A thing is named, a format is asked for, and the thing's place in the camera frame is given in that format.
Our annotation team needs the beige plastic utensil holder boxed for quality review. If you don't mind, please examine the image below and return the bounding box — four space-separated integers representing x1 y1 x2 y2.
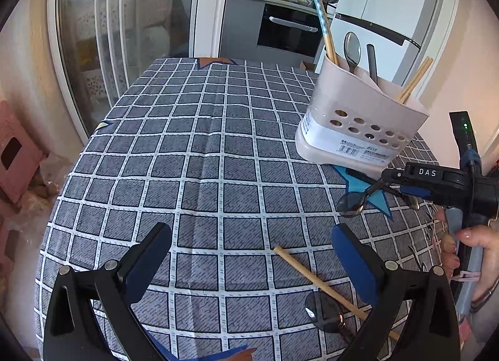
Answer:
294 55 429 171

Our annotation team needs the grey checked tablecloth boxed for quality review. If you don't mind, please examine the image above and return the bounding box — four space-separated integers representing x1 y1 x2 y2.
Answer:
35 57 468 361

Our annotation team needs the pink plastic stool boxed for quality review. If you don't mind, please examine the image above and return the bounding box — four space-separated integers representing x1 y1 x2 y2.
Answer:
0 101 45 206

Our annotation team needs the person's right hand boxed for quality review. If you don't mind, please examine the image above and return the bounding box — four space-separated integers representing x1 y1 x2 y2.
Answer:
433 209 499 315

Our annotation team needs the grey kitchen base cabinet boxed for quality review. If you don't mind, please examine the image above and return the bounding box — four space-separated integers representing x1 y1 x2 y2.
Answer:
220 0 266 60

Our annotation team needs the blue patterned wooden chopstick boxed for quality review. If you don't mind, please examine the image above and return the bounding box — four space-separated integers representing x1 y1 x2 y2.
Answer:
309 0 339 66

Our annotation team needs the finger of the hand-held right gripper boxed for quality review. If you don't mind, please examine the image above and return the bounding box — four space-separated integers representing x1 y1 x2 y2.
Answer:
398 185 443 202
381 166 414 190

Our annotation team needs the sliding glass door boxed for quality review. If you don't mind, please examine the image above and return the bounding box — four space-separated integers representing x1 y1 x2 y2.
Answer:
47 0 230 143

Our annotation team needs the thick wooden chopstick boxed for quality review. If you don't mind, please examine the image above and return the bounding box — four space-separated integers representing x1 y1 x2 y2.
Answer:
273 245 400 342

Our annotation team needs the black built-in oven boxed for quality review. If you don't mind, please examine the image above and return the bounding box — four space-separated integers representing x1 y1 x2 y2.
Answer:
256 2 326 55

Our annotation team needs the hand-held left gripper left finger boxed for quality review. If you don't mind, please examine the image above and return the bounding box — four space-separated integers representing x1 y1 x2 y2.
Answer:
42 222 173 361

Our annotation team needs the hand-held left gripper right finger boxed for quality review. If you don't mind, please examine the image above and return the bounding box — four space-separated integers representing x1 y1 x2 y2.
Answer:
331 223 463 361

